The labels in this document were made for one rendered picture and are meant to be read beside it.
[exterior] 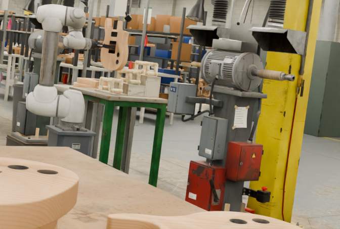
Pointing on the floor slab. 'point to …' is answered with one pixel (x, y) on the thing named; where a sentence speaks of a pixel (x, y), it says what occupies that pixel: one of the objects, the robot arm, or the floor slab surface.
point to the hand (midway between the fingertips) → (112, 47)
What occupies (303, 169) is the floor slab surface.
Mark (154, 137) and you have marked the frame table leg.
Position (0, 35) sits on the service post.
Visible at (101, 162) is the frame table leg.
